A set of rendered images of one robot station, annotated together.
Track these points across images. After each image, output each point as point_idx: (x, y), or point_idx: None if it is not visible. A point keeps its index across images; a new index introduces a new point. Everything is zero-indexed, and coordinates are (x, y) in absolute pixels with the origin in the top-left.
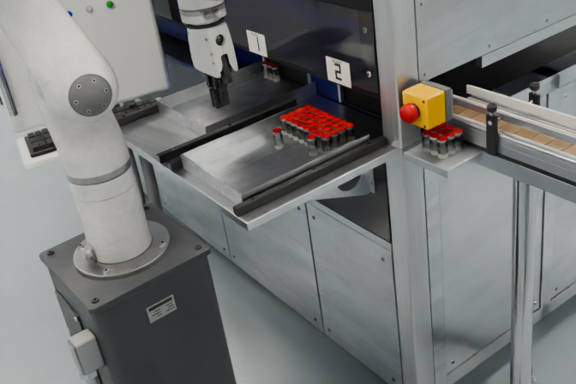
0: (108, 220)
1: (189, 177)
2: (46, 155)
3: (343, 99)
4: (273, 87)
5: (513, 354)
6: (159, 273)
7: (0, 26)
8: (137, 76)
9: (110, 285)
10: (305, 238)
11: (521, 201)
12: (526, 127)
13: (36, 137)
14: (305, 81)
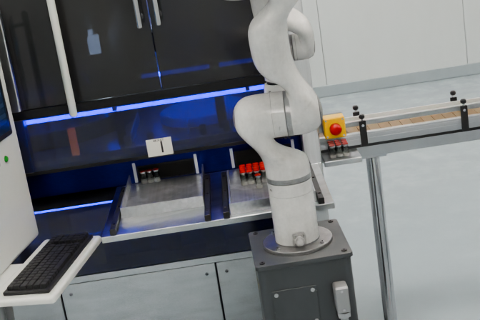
0: (313, 205)
1: (247, 213)
2: (58, 286)
3: (236, 163)
4: (166, 183)
5: (387, 286)
6: (341, 233)
7: (280, 73)
8: (24, 226)
9: (333, 246)
10: (213, 299)
11: (378, 171)
12: (378, 121)
13: (26, 282)
14: (188, 170)
